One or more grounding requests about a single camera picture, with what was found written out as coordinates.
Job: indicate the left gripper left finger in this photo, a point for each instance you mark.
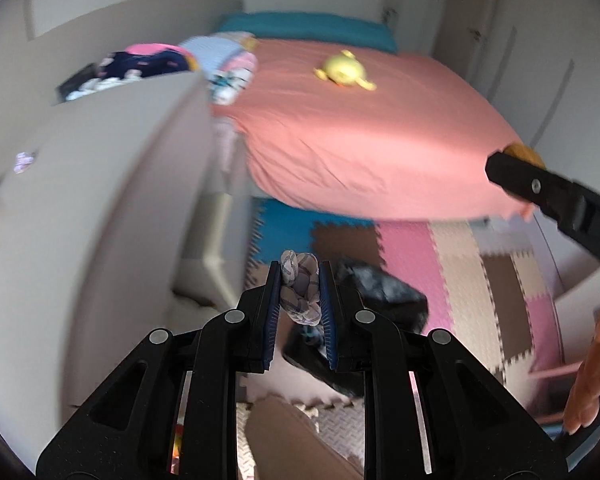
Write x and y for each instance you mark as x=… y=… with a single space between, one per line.
x=168 y=410

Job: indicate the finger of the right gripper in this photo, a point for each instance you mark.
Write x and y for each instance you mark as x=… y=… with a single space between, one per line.
x=532 y=184

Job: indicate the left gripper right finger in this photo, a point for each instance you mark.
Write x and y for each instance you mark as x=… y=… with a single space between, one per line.
x=432 y=410

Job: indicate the checked fabric bow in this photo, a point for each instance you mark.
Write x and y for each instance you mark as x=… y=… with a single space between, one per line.
x=300 y=292

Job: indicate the person right hand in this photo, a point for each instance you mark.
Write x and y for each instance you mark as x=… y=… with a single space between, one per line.
x=583 y=402

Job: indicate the colourful foam floor mat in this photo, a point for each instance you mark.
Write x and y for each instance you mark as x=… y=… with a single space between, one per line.
x=489 y=282

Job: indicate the black toy storage bin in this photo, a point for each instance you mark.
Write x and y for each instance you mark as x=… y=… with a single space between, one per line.
x=375 y=295

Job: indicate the pink bed mattress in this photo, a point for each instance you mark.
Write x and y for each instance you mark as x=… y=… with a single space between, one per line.
x=413 y=148

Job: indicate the wardrobe doors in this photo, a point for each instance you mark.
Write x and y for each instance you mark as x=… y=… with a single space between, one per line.
x=536 y=61

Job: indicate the white desk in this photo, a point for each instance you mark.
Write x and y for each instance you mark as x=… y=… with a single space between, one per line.
x=90 y=237

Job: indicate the yellow duck plush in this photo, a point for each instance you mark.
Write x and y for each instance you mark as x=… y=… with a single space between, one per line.
x=345 y=70

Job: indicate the teal pillow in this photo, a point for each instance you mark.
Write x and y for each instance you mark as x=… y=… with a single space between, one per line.
x=322 y=27

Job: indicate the purple flower hair clip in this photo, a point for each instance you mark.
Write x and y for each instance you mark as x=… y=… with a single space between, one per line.
x=23 y=161

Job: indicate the pile of folded clothes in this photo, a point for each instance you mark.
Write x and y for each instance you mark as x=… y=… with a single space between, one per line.
x=225 y=59

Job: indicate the black box on desk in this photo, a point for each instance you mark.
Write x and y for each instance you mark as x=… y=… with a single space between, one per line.
x=75 y=81

